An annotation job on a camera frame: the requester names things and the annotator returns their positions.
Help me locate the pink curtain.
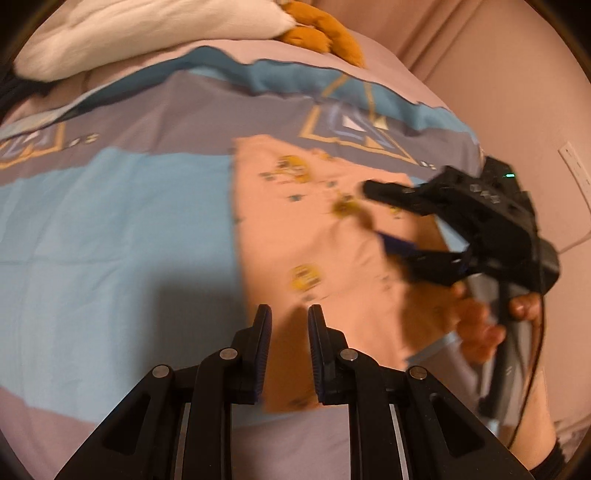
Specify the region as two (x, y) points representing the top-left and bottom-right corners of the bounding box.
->
(308, 0), (591, 144)

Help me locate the black cable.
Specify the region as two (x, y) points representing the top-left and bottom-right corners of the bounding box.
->
(507, 292), (556, 450)

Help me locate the white goose plush toy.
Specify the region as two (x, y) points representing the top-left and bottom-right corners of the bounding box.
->
(11, 0), (366, 84)

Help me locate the blue grey printed blanket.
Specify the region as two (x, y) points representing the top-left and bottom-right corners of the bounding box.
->
(0, 46), (486, 418)

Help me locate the white wall outlet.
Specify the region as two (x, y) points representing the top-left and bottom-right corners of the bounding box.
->
(558, 141), (591, 206)

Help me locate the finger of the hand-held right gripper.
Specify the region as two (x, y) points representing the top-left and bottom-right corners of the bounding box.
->
(375, 230), (468, 288)
(363, 179), (446, 219)

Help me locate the pink printed long-sleeve shirt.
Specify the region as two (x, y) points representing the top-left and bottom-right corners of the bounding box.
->
(228, 135), (468, 412)

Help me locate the person's right hand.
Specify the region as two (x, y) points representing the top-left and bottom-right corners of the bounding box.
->
(450, 282), (542, 366)

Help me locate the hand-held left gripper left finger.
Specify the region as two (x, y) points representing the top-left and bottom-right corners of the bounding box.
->
(54, 304), (274, 480)

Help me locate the person's right forearm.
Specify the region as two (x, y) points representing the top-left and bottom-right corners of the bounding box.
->
(513, 364), (570, 469)

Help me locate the mauve bed sheet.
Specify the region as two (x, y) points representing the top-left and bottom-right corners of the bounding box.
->
(0, 28), (462, 480)

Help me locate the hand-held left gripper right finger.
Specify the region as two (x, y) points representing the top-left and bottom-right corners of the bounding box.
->
(307, 304), (533, 480)

